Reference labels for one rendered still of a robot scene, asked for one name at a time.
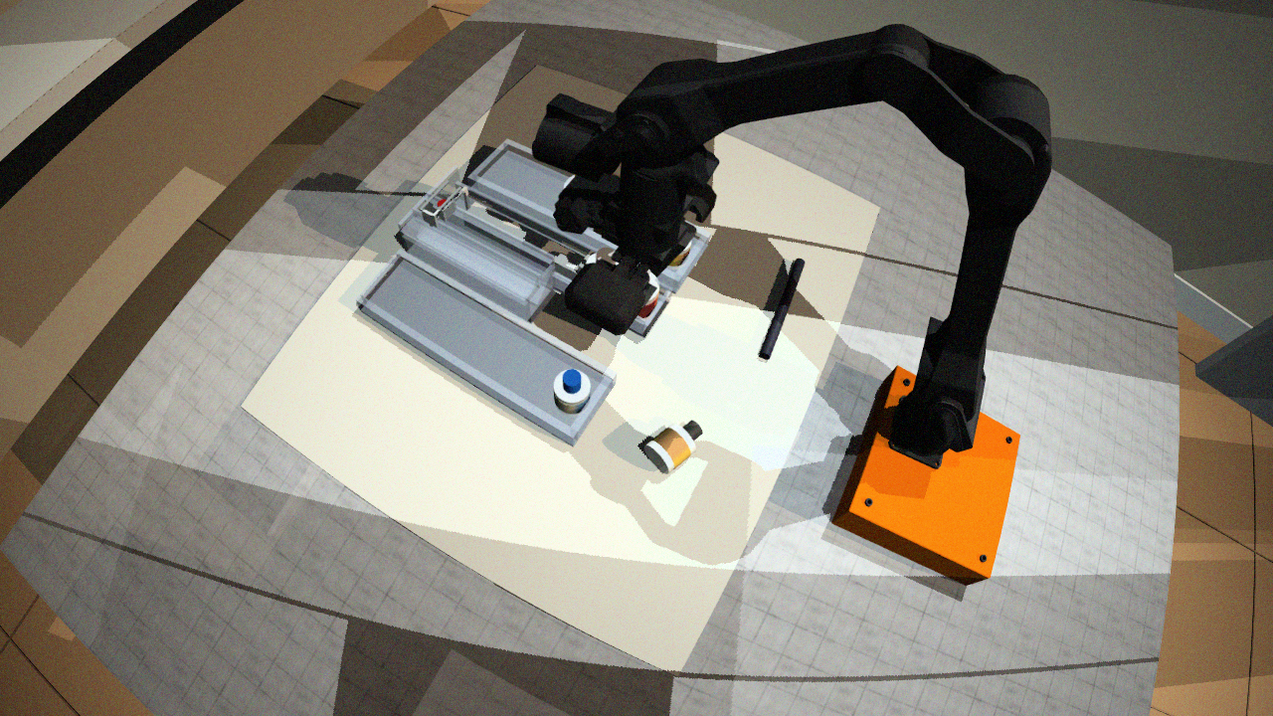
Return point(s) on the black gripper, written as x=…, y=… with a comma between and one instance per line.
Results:
x=612, y=296

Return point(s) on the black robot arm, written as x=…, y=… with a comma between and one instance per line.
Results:
x=1002, y=139

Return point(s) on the white jar with blue lid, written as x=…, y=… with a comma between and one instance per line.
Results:
x=571, y=392

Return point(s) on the white jar with orange label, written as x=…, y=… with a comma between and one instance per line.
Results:
x=673, y=446

